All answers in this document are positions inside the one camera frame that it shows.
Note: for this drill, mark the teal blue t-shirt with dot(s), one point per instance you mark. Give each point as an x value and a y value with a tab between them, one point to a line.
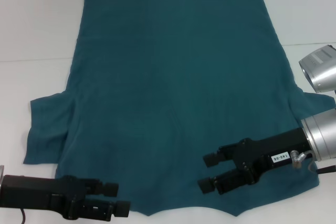
170	77

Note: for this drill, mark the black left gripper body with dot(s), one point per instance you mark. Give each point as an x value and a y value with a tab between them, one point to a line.
39	190

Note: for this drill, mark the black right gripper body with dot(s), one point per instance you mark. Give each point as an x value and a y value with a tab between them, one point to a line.
257	158

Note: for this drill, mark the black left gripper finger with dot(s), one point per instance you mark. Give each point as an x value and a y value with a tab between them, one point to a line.
115	209
105	189

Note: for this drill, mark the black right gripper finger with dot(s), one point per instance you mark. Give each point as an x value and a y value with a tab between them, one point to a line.
218	159
223	182

